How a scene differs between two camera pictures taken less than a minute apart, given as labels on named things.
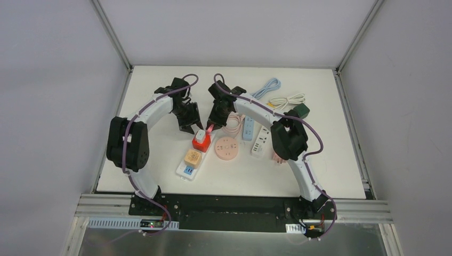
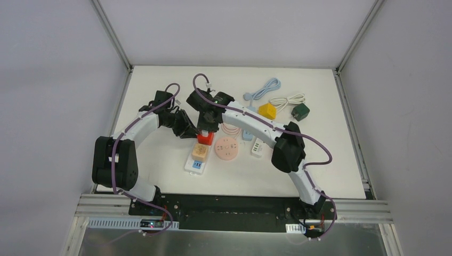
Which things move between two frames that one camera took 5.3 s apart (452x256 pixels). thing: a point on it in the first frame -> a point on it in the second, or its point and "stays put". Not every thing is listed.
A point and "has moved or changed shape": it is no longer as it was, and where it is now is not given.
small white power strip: x=260 y=145 stays put
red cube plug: x=202 y=146 has moved or changed shape
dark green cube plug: x=302 y=110 stays put
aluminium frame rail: x=345 y=210 stays put
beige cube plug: x=193 y=159 -> x=200 y=152
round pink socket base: x=226 y=148 stays put
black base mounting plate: x=265 y=213 stays put
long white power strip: x=187 y=172 has moved or changed shape
